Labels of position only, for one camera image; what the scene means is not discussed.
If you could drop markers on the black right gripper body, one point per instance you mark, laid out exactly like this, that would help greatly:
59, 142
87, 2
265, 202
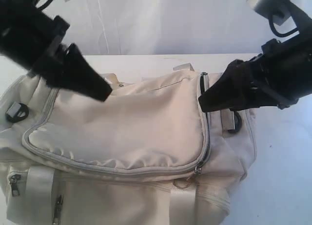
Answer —
282, 74

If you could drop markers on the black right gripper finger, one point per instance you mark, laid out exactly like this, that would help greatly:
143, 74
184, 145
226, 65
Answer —
236, 90

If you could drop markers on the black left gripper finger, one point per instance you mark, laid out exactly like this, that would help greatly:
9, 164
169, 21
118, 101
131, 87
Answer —
80, 76

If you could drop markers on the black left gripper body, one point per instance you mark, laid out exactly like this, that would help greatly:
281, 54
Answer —
31, 38

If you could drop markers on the beige duffel bag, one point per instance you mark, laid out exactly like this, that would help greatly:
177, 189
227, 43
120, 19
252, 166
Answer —
147, 156

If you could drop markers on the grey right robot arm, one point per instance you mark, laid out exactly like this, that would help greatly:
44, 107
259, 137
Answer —
298, 23

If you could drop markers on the white backdrop curtain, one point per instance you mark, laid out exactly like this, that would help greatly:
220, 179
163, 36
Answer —
148, 27

